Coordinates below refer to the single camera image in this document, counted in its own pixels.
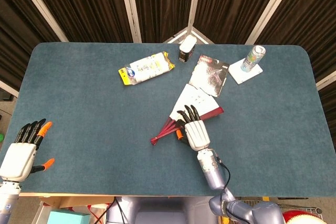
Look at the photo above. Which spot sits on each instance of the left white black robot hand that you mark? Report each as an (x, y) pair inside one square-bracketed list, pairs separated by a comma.
[(17, 159)]

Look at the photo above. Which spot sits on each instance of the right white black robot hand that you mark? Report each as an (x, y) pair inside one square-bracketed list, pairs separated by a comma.
[(197, 134)]

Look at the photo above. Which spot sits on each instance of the red ribbed paper folding fan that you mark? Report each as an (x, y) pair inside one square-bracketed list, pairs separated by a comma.
[(199, 98)]

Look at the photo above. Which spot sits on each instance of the right lavender robot arm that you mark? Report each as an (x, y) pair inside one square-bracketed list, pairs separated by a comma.
[(211, 171)]

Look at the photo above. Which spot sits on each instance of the small green object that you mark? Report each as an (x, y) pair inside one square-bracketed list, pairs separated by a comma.
[(1, 137)]

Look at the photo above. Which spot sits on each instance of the black white printed booklet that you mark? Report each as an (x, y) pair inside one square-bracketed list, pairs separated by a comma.
[(210, 77)]

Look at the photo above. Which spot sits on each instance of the white square coaster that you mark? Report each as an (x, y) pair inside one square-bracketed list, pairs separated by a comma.
[(241, 75)]

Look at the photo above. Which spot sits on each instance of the teal box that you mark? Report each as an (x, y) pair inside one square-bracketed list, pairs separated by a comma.
[(68, 218)]

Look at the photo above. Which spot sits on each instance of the white yellow snack package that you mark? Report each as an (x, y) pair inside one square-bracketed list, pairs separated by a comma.
[(145, 69)]

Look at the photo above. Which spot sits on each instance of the lavender robot torso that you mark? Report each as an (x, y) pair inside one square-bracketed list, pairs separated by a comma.
[(162, 211)]

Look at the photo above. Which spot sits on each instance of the blue felt table mat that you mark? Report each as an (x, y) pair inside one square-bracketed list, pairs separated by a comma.
[(78, 103)]

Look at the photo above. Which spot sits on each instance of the small black white carton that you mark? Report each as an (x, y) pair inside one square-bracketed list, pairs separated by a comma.
[(187, 47)]

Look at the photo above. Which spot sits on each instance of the light green drink can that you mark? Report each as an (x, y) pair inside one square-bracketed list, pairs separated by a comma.
[(252, 58)]

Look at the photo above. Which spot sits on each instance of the white red plastic bag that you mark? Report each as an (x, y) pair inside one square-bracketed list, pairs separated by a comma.
[(98, 209)]

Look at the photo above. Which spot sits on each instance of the red white ball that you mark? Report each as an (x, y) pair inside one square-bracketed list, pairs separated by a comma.
[(304, 218)]

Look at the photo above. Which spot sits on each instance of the dark brown curtain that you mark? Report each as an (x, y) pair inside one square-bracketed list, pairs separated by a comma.
[(86, 3)]

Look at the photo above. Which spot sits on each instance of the white frame rail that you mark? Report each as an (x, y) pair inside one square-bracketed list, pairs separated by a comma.
[(326, 80), (8, 87)]

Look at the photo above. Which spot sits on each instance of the white frame base rails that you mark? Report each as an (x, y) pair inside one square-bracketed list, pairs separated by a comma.
[(176, 36)]

